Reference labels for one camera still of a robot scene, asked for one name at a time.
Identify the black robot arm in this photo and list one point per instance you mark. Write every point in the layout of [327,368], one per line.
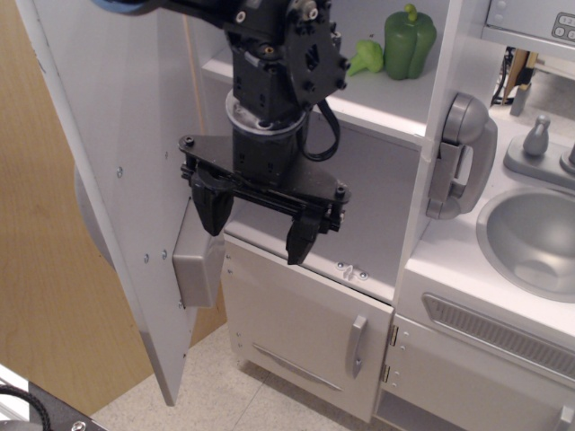
[287,61]

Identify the white oven door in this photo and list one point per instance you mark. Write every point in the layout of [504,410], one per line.
[437,382]

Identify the green toy bell pepper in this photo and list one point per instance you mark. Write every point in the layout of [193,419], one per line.
[409,38]

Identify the grey ice dispenser panel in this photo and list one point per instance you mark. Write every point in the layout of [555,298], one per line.
[197,260]

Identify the white lower freezer door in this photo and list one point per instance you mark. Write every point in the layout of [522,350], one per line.
[295,324]

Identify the grey toy sink basin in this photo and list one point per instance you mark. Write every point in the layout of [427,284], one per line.
[527,235]

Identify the grey freezer door handle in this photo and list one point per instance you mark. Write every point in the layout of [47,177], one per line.
[353,361]

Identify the grey toy microwave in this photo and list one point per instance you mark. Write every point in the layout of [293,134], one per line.
[519,23]

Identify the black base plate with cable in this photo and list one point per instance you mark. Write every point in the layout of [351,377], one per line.
[44,414]

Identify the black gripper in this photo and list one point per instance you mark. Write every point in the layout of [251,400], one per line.
[272,170]

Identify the grey toy telephone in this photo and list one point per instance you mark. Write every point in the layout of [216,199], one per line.
[465,157]

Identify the grey toy faucet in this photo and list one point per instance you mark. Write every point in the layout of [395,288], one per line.
[535,156]

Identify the green toy broccoli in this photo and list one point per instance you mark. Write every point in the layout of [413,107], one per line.
[369,56]

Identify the grey oven vent panel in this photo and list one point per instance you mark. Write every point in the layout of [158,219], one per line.
[504,337]

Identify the white toy fridge door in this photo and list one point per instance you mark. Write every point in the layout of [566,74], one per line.
[125,93]

